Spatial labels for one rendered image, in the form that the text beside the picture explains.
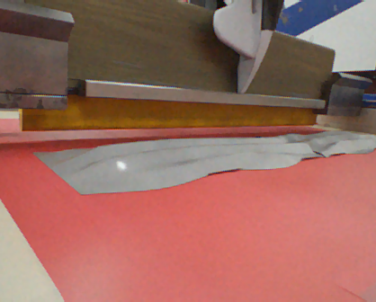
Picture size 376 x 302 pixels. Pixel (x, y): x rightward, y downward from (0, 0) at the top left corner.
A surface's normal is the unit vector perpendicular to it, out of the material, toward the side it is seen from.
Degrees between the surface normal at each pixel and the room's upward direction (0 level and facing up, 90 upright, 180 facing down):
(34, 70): 90
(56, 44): 90
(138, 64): 90
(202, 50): 90
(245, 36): 82
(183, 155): 31
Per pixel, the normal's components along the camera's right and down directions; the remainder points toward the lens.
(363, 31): -0.77, 0.06
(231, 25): 0.64, 0.07
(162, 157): 0.45, -0.77
